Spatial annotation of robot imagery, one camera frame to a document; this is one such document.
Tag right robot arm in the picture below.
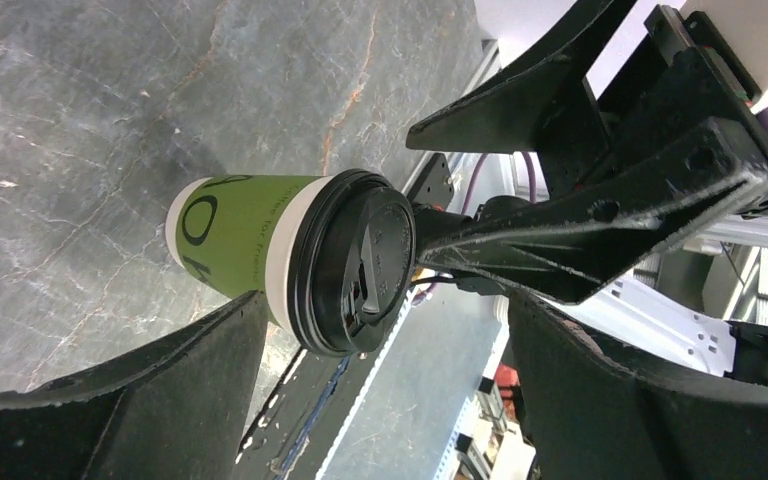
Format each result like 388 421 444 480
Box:
406 1 768 376

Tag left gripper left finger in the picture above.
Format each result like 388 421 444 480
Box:
0 292 268 479

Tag green paper coffee cup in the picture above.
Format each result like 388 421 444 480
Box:
165 175 333 331

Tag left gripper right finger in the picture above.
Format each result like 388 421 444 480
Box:
508 291 768 479

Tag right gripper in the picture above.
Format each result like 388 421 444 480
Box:
405 0 768 304

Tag black plastic cup lid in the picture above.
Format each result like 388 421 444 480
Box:
286 169 416 357

